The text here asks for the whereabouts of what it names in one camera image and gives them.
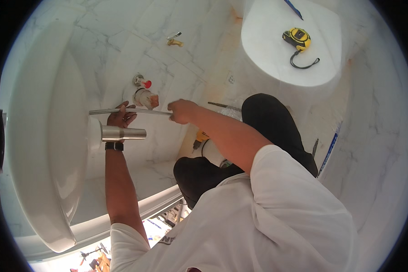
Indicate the dark hand tool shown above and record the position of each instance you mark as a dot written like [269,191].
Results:
[315,148]

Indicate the person's left hand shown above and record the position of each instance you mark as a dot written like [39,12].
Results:
[117,117]

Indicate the black wrist band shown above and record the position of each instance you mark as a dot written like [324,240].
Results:
[114,146]

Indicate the yellow power drill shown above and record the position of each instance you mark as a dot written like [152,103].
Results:
[200,136]

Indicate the yellow black tape measure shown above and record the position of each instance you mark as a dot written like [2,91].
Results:
[297,38]

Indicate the white waste pipe stub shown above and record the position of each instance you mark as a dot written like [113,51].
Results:
[145,98]

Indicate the person's legs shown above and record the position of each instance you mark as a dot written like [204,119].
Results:
[275,129]

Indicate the person's body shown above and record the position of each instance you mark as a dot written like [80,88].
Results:
[258,221]

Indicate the square floor drain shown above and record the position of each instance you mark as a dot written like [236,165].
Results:
[231,80]

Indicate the white toilet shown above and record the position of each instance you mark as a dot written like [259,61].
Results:
[285,54]

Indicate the steel drain tailpiece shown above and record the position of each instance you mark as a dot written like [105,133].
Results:
[122,133]

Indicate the white ceramic sink basin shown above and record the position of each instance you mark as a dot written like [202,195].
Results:
[44,136]

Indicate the clear plastic bag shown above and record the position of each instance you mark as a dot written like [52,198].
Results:
[233,114]

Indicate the dark steel chisel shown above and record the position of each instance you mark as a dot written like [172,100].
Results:
[221,105]

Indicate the angle valve with red cap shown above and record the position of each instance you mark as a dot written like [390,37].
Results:
[141,82]

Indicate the blue white strip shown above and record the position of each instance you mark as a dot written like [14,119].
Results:
[328,154]

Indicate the person's right hand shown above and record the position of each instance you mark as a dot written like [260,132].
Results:
[185,111]

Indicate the brass wall tap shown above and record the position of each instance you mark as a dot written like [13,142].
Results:
[174,42]

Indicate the person's right fingers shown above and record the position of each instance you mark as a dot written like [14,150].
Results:
[174,114]

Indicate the heap of tools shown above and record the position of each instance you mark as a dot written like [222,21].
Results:
[98,256]

